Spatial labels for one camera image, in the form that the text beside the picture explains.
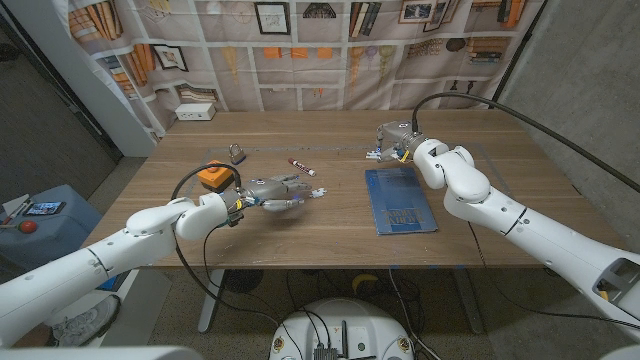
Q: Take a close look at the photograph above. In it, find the black backdrop pole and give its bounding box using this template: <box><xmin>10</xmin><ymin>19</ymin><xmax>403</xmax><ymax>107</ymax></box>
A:
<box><xmin>488</xmin><ymin>0</ymin><xmax>549</xmax><ymax>110</ymax></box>

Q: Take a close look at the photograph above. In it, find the grey sneaker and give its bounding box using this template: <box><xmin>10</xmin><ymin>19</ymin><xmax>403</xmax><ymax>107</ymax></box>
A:
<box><xmin>51</xmin><ymin>294</ymin><xmax>122</xmax><ymax>347</ymax></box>

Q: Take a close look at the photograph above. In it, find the white table leg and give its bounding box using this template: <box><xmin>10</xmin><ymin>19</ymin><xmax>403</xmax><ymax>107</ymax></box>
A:
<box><xmin>197</xmin><ymin>269</ymin><xmax>226</xmax><ymax>334</ymax></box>

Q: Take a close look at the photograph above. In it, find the yellow curved object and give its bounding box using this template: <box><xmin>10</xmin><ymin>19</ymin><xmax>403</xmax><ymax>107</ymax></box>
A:
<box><xmin>351</xmin><ymin>273</ymin><xmax>380</xmax><ymax>295</ymax></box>

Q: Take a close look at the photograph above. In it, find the blue-grey cabinet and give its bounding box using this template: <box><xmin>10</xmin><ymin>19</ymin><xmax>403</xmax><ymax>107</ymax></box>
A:
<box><xmin>0</xmin><ymin>184</ymin><xmax>104</xmax><ymax>274</ymax></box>

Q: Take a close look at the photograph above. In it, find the white power strip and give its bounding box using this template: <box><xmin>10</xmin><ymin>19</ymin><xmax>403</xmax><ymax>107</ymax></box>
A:
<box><xmin>174</xmin><ymin>102</ymin><xmax>217</xmax><ymax>122</ymax></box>

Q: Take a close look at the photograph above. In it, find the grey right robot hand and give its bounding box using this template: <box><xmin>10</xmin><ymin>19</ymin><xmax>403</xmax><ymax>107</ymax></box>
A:
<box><xmin>373</xmin><ymin>119</ymin><xmax>426</xmax><ymax>164</ymax></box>

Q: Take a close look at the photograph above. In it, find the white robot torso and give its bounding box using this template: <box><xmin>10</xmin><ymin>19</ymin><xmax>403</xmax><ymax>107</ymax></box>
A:
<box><xmin>0</xmin><ymin>345</ymin><xmax>204</xmax><ymax>360</ymax></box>

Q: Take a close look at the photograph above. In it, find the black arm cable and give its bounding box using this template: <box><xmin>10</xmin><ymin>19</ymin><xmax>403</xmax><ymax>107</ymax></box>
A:
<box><xmin>410</xmin><ymin>91</ymin><xmax>640</xmax><ymax>194</ymax></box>
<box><xmin>169</xmin><ymin>162</ymin><xmax>301</xmax><ymax>360</ymax></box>

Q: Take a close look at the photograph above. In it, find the blue notebook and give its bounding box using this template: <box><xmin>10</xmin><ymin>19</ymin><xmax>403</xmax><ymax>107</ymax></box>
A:
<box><xmin>364</xmin><ymin>166</ymin><xmax>439</xmax><ymax>236</ymax></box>

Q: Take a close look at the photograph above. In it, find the grey table leg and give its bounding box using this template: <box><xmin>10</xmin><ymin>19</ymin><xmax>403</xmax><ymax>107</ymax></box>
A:
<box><xmin>452</xmin><ymin>267</ymin><xmax>486</xmax><ymax>335</ymax></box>

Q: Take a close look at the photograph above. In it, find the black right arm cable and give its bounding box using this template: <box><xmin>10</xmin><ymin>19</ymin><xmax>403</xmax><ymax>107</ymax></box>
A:
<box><xmin>410</xmin><ymin>91</ymin><xmax>640</xmax><ymax>194</ymax></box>

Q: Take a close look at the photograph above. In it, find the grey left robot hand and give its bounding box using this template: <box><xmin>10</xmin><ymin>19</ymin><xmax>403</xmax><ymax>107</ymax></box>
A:
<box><xmin>219</xmin><ymin>173</ymin><xmax>314</xmax><ymax>214</ymax></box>

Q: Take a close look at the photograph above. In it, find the black round fan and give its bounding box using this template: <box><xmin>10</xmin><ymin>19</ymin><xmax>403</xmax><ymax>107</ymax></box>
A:
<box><xmin>223</xmin><ymin>269</ymin><xmax>265</xmax><ymax>294</ymax></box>

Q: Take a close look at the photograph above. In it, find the orange emergency stop box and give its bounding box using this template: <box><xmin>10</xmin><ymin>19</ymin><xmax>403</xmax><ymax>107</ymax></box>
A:
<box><xmin>196</xmin><ymin>159</ymin><xmax>236</xmax><ymax>193</ymax></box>

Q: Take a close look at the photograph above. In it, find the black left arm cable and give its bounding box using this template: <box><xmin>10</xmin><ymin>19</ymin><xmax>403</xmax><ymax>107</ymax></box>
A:
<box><xmin>169</xmin><ymin>162</ymin><xmax>301</xmax><ymax>360</ymax></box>

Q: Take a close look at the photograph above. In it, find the printed bookshelf backdrop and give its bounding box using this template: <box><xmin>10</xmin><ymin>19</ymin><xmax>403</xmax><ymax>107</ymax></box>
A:
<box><xmin>67</xmin><ymin>0</ymin><xmax>546</xmax><ymax>136</ymax></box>

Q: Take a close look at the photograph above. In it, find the black smartphone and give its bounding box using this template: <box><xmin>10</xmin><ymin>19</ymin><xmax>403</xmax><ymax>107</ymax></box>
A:
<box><xmin>23</xmin><ymin>200</ymin><xmax>67</xmax><ymax>217</ymax></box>

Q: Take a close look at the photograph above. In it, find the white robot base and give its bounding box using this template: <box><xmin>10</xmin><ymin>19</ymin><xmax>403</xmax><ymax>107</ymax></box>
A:
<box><xmin>268</xmin><ymin>298</ymin><xmax>415</xmax><ymax>360</ymax></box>

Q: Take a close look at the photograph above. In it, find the maroon and white marker pen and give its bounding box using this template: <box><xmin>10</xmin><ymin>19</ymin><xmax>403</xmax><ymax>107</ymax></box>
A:
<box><xmin>287</xmin><ymin>157</ymin><xmax>317</xmax><ymax>177</ymax></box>

